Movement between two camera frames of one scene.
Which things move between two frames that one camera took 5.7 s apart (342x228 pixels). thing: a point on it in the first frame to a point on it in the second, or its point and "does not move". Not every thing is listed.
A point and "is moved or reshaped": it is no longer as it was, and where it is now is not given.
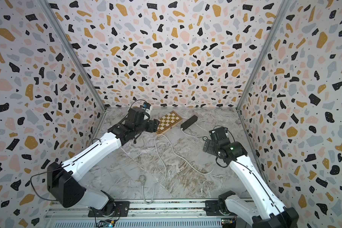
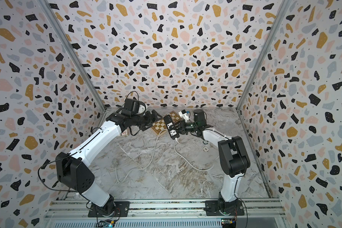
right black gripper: [208, 144] to [182, 127]
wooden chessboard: [168, 121] does not move
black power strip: [189, 122] is moved or reshaped
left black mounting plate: [122, 210] does not move
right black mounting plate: [212, 209] does not move
